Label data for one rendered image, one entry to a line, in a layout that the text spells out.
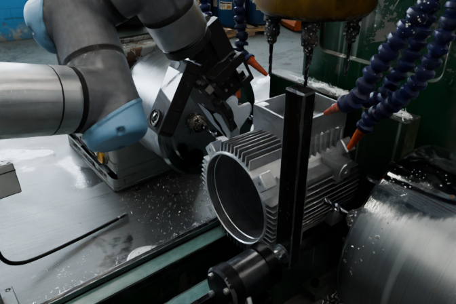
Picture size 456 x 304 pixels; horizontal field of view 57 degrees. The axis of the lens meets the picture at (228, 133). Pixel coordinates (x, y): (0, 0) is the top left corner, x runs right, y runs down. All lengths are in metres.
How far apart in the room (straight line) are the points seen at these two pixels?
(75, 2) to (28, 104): 0.16
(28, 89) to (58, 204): 0.70
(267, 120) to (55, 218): 0.59
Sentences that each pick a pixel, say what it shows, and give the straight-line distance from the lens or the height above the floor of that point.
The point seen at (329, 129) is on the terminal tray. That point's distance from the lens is 0.70.
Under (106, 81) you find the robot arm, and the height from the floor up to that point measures 1.26.
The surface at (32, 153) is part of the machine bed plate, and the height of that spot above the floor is 0.80.
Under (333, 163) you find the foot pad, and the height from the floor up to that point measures 1.07.
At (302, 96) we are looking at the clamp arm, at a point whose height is 1.25.
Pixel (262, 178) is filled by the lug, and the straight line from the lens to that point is 0.61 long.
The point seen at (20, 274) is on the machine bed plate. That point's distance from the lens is 0.96.
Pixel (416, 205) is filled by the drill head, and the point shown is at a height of 1.14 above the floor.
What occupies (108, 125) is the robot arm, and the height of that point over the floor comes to 1.22.
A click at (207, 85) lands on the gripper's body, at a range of 0.60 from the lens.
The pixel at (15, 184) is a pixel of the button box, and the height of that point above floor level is 1.05.
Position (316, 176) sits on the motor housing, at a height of 1.06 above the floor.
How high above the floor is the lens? 1.42
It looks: 27 degrees down
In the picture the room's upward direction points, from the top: straight up
